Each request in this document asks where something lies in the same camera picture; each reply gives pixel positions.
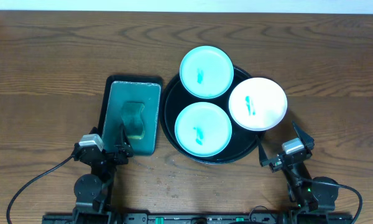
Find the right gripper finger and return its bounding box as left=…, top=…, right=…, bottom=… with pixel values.
left=292, top=121, right=315, bottom=149
left=256, top=136, right=269, bottom=167

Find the green yellow sponge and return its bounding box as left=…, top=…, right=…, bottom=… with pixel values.
left=121, top=102, right=145, bottom=140

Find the white plate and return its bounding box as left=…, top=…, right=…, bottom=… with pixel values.
left=228, top=78, right=288, bottom=131

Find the mint plate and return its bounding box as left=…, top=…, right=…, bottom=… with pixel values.
left=175, top=102, right=233, bottom=157
left=179, top=45, right=234, bottom=99

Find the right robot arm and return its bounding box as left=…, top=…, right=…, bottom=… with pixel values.
left=256, top=123, right=338, bottom=223

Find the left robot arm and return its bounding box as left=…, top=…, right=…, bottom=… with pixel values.
left=71, top=124, right=134, bottom=224

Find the round black tray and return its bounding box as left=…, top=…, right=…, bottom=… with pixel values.
left=159, top=65, right=265, bottom=164

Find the left black cable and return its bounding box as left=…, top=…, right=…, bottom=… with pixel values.
left=6, top=154, right=76, bottom=224

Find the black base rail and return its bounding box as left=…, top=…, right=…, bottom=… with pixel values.
left=42, top=212, right=352, bottom=224

